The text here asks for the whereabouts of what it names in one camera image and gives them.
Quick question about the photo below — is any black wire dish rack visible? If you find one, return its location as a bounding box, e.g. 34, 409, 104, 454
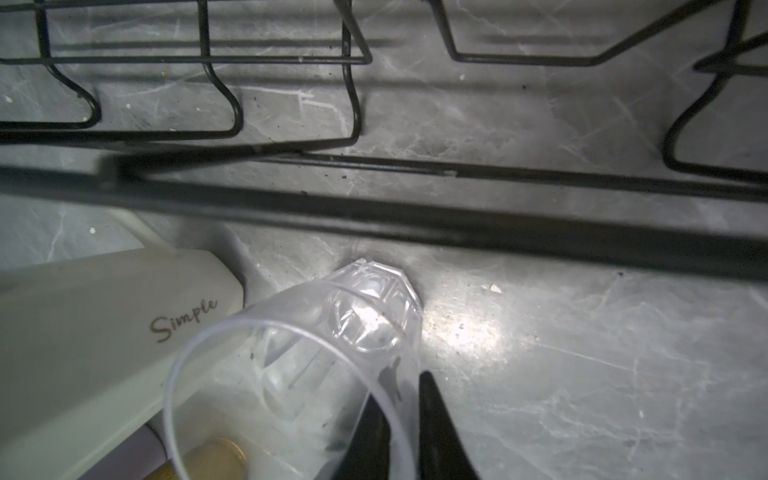
1, 1, 767, 281

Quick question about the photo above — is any olive green glass cup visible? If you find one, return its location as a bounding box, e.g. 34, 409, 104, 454
144, 438, 248, 480

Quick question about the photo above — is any clear glass cup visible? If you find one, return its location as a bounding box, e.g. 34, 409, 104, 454
163, 259, 423, 479

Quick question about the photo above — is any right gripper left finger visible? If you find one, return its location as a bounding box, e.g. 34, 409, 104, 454
332, 395, 391, 480

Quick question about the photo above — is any cream mug with handle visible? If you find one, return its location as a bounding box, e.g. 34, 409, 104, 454
1, 209, 244, 479

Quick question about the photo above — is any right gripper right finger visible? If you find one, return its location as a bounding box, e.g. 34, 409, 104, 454
418, 371, 479, 480

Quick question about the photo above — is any lilac plastic cup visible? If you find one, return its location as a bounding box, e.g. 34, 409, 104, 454
80, 424, 168, 480

